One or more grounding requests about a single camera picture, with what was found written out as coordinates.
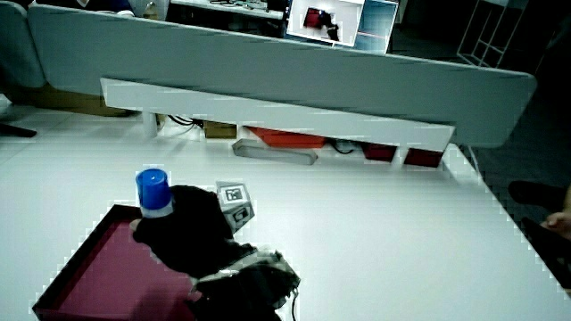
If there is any person's right hand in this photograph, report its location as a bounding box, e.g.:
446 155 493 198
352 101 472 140
129 180 259 281

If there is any blue capped glue bottle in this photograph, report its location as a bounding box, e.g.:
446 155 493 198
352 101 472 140
135 168 175 219

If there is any dark red square plate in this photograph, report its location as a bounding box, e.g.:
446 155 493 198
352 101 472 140
31 203 203 321

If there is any small cardboard box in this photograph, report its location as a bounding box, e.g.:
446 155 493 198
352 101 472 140
203 120 238 140

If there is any grey flat tray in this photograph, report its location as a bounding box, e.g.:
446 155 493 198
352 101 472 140
231 138 319 167

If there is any orange red box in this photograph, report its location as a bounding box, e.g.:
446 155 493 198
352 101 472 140
246 126 327 150

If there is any white desk shelf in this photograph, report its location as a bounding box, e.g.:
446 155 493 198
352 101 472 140
99 77 456 153

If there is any long grey divider panel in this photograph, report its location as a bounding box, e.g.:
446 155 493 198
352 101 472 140
27 4 538 149

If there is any dark red box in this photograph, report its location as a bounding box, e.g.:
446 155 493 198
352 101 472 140
403 147 445 169
360 142 398 163

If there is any black chair base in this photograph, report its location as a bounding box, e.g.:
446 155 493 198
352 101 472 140
0 122 38 139

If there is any background white desk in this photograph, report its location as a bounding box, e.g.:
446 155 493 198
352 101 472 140
170 0 286 21

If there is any short grey divider panel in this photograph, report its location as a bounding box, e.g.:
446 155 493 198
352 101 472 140
0 0 47 89

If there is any computer monitor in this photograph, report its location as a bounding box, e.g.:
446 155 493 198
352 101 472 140
285 0 400 55

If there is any black cable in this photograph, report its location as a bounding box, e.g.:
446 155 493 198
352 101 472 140
328 138 356 156
167 114 205 129

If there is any white wire rack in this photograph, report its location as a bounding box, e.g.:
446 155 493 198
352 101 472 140
456 0 530 69

